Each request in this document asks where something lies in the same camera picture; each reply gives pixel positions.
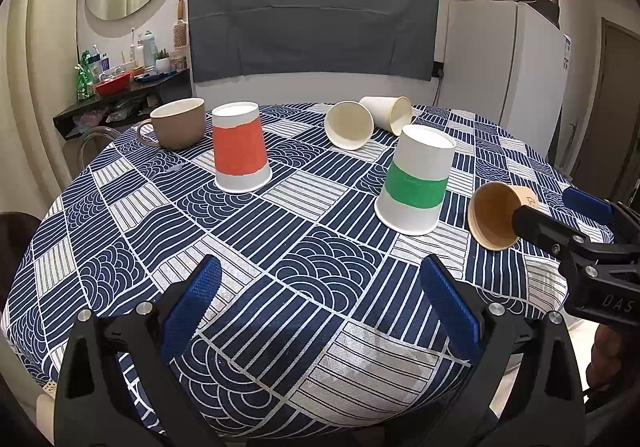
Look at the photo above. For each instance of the grey cloth cover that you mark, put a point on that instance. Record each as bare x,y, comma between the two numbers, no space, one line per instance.
310,12

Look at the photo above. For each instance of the brown door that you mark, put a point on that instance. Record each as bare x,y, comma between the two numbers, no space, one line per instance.
612,112

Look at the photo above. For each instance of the clear plastic chair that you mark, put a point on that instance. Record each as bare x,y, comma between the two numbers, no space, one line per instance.
92,142

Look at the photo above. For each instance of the person's right hand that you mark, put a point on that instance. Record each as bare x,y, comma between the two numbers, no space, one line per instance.
612,357

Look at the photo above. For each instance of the white refrigerator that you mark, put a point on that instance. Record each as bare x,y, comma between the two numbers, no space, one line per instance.
490,62

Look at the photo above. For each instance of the wooden hairbrush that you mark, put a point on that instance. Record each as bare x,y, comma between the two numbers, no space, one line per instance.
179,32

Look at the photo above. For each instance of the brown ceramic mug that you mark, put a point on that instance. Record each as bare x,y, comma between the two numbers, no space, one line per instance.
177,127

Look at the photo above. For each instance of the plain white paper cup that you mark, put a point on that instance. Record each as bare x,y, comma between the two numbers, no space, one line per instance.
347,124
382,109

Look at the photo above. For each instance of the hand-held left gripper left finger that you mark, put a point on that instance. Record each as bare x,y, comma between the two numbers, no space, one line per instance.
192,307

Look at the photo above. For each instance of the black wall shelf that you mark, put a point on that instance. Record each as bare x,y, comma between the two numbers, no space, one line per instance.
95,106

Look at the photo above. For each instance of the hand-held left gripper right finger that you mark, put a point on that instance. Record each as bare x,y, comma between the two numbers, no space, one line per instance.
450,312

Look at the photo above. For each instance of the brown paper cup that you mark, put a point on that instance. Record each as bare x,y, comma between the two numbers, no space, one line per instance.
492,217

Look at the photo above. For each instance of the red bowl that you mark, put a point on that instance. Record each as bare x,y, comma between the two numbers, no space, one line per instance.
112,86

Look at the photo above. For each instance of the small potted plant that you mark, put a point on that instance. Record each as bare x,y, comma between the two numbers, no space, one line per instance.
162,62

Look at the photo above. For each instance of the blue white patterned tablecloth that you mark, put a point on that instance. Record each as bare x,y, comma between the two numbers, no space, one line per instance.
300,277

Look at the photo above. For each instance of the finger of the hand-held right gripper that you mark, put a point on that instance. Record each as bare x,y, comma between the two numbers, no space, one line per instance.
542,226
587,204

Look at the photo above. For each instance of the green plastic bottle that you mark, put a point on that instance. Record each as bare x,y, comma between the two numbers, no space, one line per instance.
84,82

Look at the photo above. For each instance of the white spray bottle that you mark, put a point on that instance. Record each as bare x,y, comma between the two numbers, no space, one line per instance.
149,51

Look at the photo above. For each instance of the red banded paper cup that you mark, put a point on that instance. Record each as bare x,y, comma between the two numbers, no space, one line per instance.
239,147

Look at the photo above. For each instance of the green banded paper cup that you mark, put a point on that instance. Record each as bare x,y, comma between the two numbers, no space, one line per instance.
417,177

